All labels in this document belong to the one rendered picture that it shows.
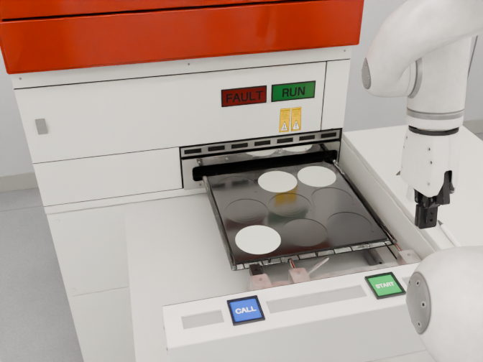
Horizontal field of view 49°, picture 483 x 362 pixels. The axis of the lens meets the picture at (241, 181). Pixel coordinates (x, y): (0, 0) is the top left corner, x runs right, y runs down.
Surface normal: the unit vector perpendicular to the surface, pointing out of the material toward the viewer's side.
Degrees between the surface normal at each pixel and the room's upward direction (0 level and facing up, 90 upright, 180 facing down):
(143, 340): 0
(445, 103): 78
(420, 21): 56
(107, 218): 90
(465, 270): 17
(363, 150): 0
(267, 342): 90
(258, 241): 0
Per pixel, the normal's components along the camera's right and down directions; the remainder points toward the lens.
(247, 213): 0.00, -0.84
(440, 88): -0.13, 0.38
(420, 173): -0.97, 0.10
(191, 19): 0.22, 0.53
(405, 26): -0.76, -0.14
